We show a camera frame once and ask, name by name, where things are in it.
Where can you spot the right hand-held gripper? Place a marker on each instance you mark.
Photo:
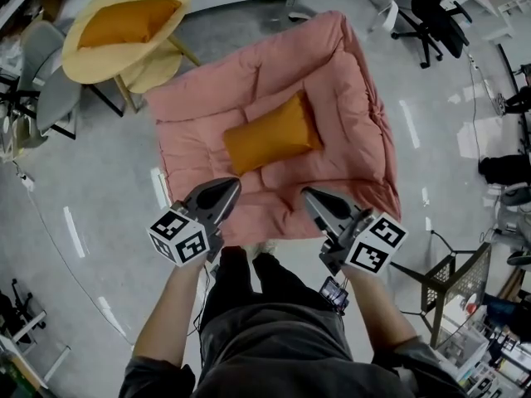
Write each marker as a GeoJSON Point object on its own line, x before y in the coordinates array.
{"type": "Point", "coordinates": [373, 243]}

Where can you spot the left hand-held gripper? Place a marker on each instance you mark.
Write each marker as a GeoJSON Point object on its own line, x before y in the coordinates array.
{"type": "Point", "coordinates": [180, 236]}

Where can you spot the orange cushion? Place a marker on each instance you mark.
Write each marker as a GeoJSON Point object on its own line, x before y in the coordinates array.
{"type": "Point", "coordinates": [124, 25]}
{"type": "Point", "coordinates": [271, 137]}

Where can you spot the person's right forearm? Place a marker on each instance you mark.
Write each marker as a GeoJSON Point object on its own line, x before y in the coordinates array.
{"type": "Point", "coordinates": [373, 305]}

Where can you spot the person's left forearm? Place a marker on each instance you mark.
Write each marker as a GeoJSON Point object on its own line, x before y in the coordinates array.
{"type": "Point", "coordinates": [170, 313]}

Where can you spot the person's light furry slippers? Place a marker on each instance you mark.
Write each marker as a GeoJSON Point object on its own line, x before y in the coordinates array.
{"type": "Point", "coordinates": [265, 247]}

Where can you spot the small black screen device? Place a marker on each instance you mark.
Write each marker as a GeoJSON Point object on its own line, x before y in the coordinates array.
{"type": "Point", "coordinates": [334, 294]}

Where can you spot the pink quilted mattress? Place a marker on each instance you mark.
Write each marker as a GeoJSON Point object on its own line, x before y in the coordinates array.
{"type": "Point", "coordinates": [348, 98]}

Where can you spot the person's dark clothing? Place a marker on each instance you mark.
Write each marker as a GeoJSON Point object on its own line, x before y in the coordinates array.
{"type": "Point", "coordinates": [269, 338]}

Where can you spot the black mesh metal table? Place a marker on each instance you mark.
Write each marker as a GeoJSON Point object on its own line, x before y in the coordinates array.
{"type": "Point", "coordinates": [456, 276]}

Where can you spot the round wooden chair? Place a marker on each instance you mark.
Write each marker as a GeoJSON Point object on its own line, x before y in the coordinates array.
{"type": "Point", "coordinates": [103, 66]}

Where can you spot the grey shell chair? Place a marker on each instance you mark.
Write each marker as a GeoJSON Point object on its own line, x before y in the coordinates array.
{"type": "Point", "coordinates": [39, 56]}
{"type": "Point", "coordinates": [58, 98]}

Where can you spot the clear plastic storage box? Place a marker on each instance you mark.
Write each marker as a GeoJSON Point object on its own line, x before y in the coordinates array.
{"type": "Point", "coordinates": [460, 350]}

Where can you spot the white power strip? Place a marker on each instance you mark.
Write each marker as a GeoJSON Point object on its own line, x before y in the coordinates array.
{"type": "Point", "coordinates": [25, 182]}

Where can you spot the black office chair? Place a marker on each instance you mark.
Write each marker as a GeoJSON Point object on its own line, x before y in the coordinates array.
{"type": "Point", "coordinates": [439, 19]}

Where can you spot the black chair wheel base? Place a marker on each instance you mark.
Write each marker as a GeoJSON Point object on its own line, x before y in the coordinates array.
{"type": "Point", "coordinates": [22, 309]}

